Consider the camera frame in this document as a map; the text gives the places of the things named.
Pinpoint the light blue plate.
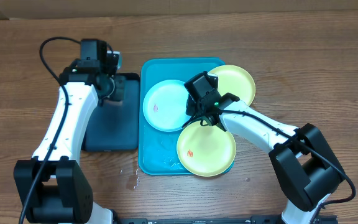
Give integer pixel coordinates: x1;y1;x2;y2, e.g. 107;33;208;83
142;80;190;132

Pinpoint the green brown sponge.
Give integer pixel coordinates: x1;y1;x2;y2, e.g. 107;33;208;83
107;100;124;106

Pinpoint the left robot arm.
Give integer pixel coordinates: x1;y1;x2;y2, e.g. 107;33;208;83
14;39;121;223

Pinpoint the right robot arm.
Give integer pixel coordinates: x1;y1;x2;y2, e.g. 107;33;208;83
184;72;346;223

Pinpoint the black water tray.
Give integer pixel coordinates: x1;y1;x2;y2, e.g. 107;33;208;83
82;73;140;152

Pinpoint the teal plastic tray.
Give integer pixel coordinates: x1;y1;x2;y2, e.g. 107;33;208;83
138;57;225;175

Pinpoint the far yellow-green plate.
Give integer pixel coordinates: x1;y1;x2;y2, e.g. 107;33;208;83
209;65;255;106

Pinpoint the yellow-green plate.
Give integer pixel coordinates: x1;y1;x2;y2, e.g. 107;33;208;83
209;65;255;106
177;123;236;177

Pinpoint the near yellow-green plate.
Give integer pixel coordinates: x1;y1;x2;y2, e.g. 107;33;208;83
177;123;236;177

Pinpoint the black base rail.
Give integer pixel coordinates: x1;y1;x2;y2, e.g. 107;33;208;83
113;214;338;224

